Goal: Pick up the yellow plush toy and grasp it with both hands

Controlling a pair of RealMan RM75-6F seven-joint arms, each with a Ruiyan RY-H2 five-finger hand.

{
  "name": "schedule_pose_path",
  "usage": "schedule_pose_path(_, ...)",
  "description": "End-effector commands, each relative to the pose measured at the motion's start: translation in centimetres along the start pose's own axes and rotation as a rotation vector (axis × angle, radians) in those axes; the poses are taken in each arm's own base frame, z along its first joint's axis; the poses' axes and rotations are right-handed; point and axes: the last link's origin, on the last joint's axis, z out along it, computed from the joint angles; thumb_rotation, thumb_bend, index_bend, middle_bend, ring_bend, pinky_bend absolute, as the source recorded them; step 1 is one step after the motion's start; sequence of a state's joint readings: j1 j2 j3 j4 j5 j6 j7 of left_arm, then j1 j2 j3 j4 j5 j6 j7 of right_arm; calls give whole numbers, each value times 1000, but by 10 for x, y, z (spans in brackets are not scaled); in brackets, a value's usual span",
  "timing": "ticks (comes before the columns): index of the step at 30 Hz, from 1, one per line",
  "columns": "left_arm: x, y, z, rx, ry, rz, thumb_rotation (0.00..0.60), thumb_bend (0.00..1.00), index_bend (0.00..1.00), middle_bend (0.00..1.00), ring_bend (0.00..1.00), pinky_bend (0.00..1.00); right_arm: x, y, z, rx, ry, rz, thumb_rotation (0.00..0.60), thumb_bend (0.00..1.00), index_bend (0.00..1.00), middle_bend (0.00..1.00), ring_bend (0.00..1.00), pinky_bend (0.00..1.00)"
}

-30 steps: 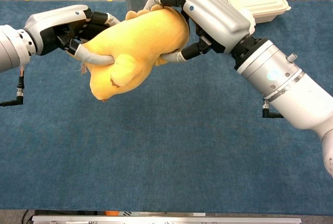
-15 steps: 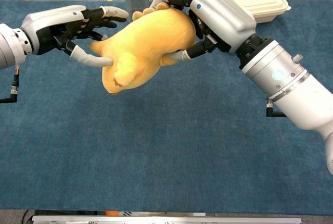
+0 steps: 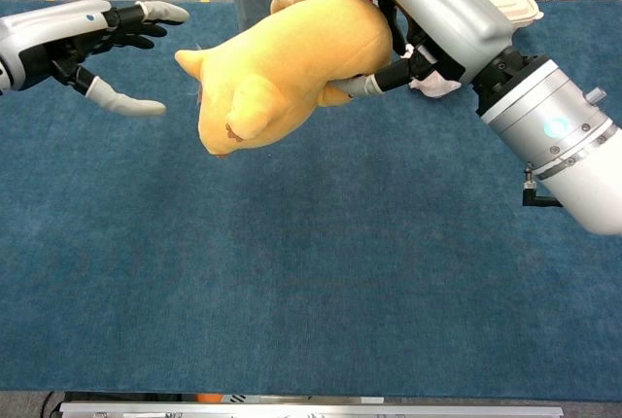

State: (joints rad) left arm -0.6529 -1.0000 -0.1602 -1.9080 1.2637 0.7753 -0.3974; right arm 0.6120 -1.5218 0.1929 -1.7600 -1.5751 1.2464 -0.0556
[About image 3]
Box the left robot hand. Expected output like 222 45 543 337
0 0 191 118

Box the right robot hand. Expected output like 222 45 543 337
304 0 532 99

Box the yellow plush toy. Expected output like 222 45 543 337
173 0 395 159

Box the white mesh bath pouf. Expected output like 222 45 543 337
399 42 463 99

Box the blue carpet mat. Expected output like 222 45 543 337
0 0 622 398

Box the aluminium profile rail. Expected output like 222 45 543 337
57 401 565 418

